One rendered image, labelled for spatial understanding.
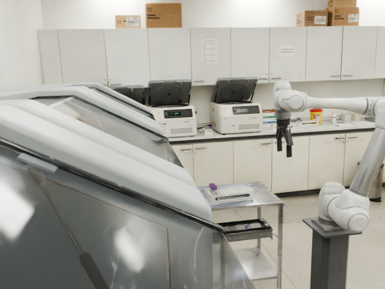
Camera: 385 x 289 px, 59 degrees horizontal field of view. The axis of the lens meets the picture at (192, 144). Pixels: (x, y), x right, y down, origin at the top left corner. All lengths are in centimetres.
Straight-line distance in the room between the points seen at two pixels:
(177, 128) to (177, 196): 355
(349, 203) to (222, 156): 246
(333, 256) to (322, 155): 262
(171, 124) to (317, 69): 211
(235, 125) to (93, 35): 199
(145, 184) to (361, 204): 163
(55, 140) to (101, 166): 8
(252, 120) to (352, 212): 252
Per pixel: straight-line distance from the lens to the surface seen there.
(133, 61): 430
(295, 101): 180
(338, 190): 222
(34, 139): 56
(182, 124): 410
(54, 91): 142
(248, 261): 271
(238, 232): 194
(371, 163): 206
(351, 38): 522
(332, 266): 239
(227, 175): 436
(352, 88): 567
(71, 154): 55
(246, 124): 429
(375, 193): 492
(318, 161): 481
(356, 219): 203
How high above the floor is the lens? 166
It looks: 12 degrees down
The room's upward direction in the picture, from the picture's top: 2 degrees counter-clockwise
